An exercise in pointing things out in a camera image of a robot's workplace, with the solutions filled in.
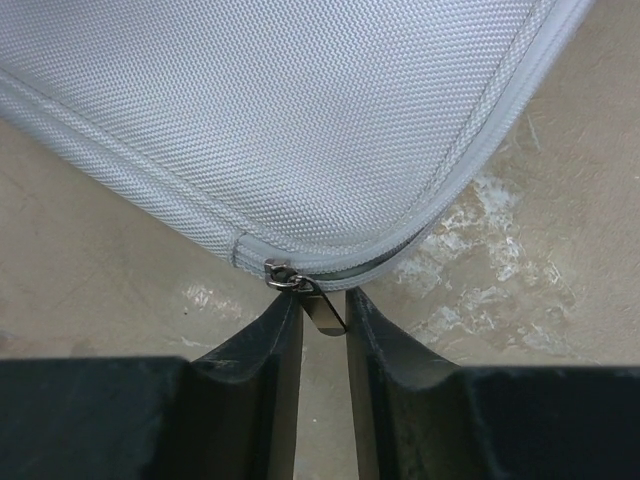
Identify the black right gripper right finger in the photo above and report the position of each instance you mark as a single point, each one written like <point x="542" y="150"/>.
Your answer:
<point x="419" y="416"/>

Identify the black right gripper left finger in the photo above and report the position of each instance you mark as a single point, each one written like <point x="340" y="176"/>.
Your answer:
<point x="231" y="414"/>

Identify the metal zipper pull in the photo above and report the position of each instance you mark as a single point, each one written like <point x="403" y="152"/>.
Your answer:
<point x="281" y="276"/>

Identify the grey medicine case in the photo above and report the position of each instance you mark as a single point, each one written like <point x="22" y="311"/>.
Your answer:
<point x="331" y="135"/>

